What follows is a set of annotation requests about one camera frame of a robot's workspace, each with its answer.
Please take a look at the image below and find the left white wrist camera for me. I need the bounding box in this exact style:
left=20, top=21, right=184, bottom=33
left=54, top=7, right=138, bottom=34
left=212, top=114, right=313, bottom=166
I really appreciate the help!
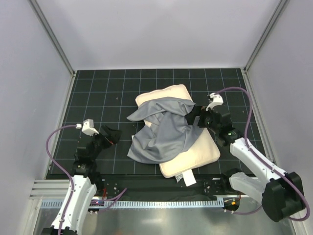
left=82, top=118, right=99, bottom=136

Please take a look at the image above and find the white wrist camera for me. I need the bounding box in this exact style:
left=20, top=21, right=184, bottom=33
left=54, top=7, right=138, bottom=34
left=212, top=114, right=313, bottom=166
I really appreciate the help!
left=205, top=93, right=224, bottom=111
left=82, top=118, right=99, bottom=136

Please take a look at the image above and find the grey fabric pillowcase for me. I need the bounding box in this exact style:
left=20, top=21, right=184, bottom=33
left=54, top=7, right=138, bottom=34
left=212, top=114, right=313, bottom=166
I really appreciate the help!
left=127, top=97, right=203, bottom=164

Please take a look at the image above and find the right aluminium frame post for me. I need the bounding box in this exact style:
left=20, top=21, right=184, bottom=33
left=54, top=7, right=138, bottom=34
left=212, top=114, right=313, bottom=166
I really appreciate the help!
left=243, top=0, right=290, bottom=74

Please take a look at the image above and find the aluminium front rail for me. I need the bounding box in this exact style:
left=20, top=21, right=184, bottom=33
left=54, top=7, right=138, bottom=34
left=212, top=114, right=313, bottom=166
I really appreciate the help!
left=29, top=180, right=69, bottom=199

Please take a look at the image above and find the white pillow label tag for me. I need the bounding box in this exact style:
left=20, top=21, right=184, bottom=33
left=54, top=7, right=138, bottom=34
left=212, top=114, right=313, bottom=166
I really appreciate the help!
left=182, top=169, right=196, bottom=187

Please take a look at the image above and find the left aluminium frame post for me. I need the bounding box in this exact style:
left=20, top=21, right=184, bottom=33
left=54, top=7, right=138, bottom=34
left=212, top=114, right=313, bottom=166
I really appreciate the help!
left=28, top=0, right=75, bottom=77

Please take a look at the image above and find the slotted grey cable duct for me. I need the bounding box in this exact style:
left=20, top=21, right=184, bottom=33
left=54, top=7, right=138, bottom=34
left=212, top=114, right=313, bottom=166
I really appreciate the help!
left=40, top=199, right=224, bottom=209

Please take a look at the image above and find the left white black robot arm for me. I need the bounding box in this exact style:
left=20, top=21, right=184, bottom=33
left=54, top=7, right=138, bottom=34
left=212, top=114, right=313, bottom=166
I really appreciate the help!
left=41, top=119, right=122, bottom=235

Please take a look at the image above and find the cream white pillow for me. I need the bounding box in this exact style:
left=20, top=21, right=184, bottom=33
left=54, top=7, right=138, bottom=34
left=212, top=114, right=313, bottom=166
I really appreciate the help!
left=135, top=84, right=221, bottom=178

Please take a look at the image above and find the aluminium frame post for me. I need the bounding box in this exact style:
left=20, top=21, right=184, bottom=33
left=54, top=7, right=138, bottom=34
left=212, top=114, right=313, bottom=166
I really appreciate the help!
left=28, top=0, right=75, bottom=77
left=243, top=0, right=290, bottom=74

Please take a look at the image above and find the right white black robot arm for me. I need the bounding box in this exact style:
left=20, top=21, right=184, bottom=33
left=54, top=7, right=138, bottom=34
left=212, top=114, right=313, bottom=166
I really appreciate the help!
left=185, top=105, right=311, bottom=222

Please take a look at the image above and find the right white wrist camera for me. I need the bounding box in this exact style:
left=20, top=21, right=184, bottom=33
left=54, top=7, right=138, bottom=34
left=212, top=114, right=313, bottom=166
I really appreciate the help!
left=205, top=93, right=224, bottom=111

